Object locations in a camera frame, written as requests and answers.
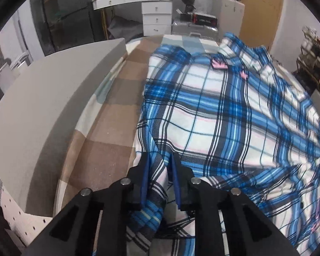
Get black refrigerator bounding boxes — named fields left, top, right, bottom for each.
left=29, top=0, right=96, bottom=56

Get grey bag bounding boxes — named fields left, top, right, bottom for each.
left=108, top=15, right=144, bottom=39

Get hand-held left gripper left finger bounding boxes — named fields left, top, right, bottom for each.
left=24, top=153, right=150, bottom=256

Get silver suitcase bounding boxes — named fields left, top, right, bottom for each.
left=171, top=21, right=220, bottom=42

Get wooden shoe rack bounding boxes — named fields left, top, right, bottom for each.
left=295, top=26, right=320, bottom=91

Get white desk with drawers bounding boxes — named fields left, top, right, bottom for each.
left=92, top=0, right=174, bottom=36

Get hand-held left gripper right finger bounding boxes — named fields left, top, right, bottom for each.
left=172, top=153, right=300, bottom=256

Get black and red box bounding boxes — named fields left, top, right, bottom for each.
left=180, top=12, right=218, bottom=27

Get blue plaid shirt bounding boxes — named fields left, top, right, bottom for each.
left=125, top=32, right=320, bottom=256

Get wooden door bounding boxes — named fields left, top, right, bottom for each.
left=239, top=0, right=284, bottom=51

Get white cabinet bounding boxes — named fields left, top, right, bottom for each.
left=213, top=0, right=246, bottom=38

